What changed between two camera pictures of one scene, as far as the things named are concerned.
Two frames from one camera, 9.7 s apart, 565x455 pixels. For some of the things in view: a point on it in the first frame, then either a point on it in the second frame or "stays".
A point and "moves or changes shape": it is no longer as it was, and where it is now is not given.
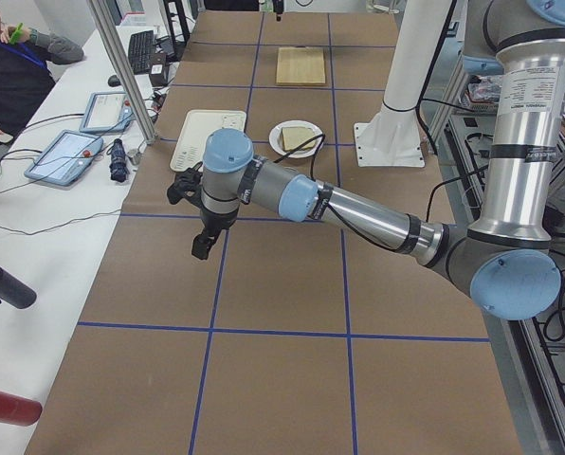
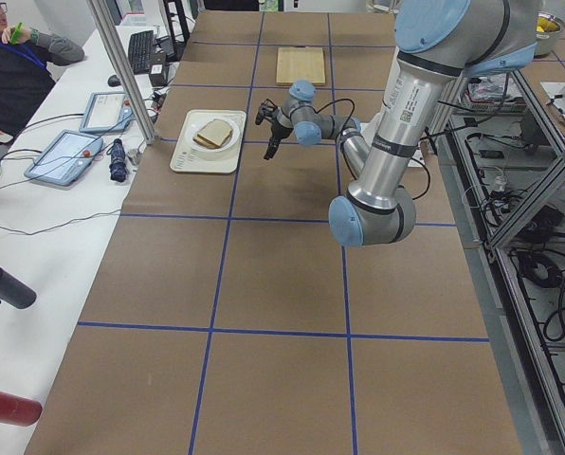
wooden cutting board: (300, 66) stays
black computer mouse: (114, 81) stays
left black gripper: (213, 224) → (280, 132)
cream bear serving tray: (201, 123) stays
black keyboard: (140, 51) stays
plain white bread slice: (296, 136) moves or changes shape
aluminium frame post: (102, 15) stays
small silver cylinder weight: (134, 155) stays
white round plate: (276, 141) moves or changes shape
